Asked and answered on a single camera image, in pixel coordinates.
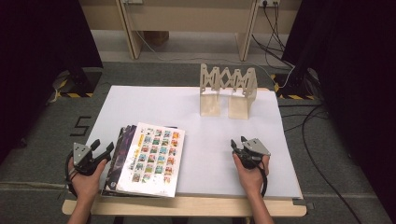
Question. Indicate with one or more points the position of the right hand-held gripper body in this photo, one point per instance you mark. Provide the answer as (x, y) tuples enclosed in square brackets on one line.
[(255, 147)]

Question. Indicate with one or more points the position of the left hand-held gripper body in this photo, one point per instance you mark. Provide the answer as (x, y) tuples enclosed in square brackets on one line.
[(81, 154)]

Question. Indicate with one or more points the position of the white book with picture grid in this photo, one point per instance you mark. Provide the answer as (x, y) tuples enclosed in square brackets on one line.
[(152, 158)]

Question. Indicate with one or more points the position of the wooden expandable book rack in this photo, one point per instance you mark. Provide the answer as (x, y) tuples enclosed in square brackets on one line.
[(211, 105)]

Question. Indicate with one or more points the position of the person's left hand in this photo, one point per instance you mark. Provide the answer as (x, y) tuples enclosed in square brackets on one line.
[(85, 185)]

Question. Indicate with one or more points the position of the person's right hand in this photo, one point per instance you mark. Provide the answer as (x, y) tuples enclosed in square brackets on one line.
[(252, 180)]

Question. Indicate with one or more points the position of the white board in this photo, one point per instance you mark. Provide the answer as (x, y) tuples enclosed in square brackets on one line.
[(155, 105)]

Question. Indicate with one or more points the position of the black stand base striped tape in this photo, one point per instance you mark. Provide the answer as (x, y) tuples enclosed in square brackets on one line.
[(289, 90), (84, 79)]

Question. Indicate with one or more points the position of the black curtain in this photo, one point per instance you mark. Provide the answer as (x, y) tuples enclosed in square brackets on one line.
[(358, 77), (31, 62)]

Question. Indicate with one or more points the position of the brown cardboard box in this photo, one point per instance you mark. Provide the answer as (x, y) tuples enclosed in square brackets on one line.
[(157, 37)]

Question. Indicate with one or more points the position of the beige desk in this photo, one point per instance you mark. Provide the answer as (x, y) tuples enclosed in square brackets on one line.
[(186, 15)]

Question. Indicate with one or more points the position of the white power strip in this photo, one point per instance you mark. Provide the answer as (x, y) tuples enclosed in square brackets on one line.
[(132, 1)]

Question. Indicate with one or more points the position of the black corner bracket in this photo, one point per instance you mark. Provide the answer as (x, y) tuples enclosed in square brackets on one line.
[(308, 206)]

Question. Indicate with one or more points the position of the white wall socket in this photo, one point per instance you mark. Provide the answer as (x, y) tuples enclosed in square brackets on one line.
[(269, 3)]

